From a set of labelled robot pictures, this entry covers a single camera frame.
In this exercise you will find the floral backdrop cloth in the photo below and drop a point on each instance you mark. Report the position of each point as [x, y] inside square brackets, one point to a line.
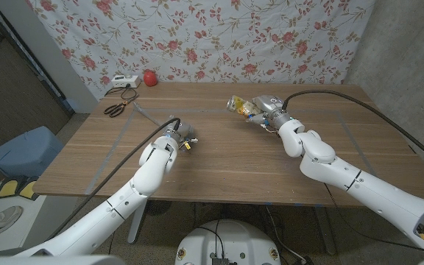
[271, 55]

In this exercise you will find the yellow black foot pedal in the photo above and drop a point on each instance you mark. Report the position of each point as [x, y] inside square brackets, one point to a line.
[28, 189]
[7, 187]

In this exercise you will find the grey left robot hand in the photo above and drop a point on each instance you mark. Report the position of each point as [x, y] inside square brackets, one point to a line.
[177, 133]

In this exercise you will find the blue padded stool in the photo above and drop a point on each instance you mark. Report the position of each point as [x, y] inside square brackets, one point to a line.
[24, 151]

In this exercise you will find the grey table leg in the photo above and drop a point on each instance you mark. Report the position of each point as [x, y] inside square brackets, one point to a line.
[137, 221]
[325, 230]

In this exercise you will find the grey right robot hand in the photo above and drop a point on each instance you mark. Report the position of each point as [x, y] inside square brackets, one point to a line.
[271, 105]

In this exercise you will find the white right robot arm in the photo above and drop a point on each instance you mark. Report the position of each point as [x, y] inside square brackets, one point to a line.
[344, 169]

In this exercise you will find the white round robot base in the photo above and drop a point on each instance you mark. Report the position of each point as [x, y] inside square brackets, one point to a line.
[234, 239]

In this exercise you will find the black orange scissors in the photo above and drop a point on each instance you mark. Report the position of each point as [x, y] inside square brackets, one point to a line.
[114, 109]

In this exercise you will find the white power strip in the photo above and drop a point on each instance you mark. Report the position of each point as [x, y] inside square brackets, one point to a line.
[125, 81]

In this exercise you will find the red round object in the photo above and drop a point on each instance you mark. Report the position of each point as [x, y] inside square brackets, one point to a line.
[150, 79]

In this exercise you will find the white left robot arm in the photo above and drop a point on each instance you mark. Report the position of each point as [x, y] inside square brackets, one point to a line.
[153, 165]

